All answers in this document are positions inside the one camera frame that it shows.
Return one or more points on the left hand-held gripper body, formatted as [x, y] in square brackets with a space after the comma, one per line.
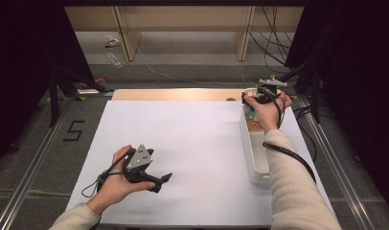
[139, 158]

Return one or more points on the white plastic bin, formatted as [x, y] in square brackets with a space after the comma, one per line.
[258, 153]

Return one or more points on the beige wooden desk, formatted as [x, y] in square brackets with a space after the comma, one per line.
[183, 17]

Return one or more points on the aluminium floor rail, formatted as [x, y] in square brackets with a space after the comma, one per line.
[26, 182]
[339, 172]

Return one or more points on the black metal stand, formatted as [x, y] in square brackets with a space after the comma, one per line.
[55, 96]
[314, 92]

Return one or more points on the black curtain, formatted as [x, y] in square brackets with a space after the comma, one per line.
[358, 80]
[23, 64]

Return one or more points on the clear plastic bottle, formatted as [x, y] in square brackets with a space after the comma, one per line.
[114, 60]

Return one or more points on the small white floor item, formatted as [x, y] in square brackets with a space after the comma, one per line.
[112, 41]

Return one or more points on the person's right hand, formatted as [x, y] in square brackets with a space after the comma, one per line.
[269, 113]

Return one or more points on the person's left hand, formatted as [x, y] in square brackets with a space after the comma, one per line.
[112, 188]

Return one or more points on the pink floor item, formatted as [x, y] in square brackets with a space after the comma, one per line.
[96, 82]

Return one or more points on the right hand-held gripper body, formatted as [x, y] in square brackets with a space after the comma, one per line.
[266, 92]

